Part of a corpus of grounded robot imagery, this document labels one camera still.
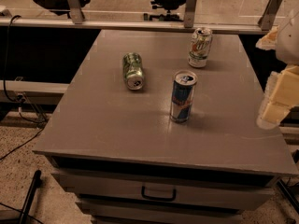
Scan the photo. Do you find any black drawer handle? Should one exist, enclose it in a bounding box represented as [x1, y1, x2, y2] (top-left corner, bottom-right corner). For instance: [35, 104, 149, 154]
[140, 186, 177, 202]

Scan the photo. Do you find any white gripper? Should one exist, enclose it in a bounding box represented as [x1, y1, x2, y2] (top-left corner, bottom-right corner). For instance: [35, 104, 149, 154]
[255, 9, 299, 130]

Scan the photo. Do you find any metal rail frame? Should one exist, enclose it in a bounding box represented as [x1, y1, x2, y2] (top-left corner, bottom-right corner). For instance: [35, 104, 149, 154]
[0, 0, 269, 32]

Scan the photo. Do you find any black floor bar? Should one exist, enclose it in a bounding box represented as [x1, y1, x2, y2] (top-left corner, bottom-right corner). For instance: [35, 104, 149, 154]
[18, 170, 42, 224]

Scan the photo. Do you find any blue silver redbull can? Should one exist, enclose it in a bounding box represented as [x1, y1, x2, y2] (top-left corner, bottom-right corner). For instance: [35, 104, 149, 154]
[170, 70, 198, 123]

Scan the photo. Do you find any white 7up can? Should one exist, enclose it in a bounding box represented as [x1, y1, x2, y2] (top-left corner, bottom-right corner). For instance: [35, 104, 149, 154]
[188, 27, 212, 68]

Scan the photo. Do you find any grey drawer cabinet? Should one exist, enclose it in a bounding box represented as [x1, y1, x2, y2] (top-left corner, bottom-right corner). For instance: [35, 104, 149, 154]
[35, 30, 298, 224]

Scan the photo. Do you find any green can lying down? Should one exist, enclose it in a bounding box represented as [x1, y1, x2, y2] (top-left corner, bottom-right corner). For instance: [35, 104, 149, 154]
[122, 52, 145, 91]

